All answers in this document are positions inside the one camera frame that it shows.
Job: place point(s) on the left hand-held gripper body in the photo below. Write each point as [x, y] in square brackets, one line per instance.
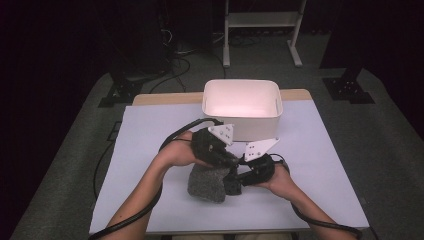
[206, 150]

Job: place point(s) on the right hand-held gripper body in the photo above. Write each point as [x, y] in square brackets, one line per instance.
[263, 168]

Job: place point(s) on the grey cloth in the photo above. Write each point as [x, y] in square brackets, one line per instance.
[206, 185]

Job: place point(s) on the person's right hand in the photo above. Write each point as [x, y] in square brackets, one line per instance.
[280, 181]

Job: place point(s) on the person's left hand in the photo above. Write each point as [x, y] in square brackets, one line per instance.
[176, 153]

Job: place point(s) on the white plastic bin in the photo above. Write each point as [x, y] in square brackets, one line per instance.
[241, 110]

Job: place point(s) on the black power strip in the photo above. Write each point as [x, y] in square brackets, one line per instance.
[115, 130]

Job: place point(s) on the black stand base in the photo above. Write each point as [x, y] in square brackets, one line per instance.
[123, 91]
[346, 90]

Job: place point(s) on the white metal stand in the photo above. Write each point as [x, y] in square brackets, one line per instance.
[260, 19]

